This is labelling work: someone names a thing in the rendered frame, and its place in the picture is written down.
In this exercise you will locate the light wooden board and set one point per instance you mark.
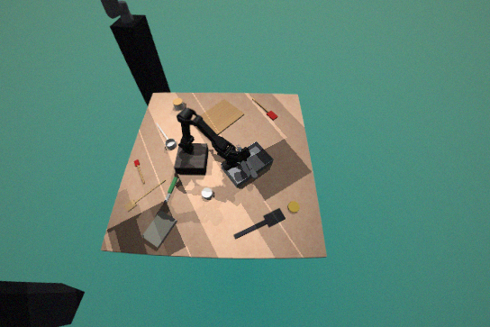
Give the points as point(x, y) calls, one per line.
point(221, 116)

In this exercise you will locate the yellow flat disc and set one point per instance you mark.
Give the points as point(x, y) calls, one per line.
point(293, 207)

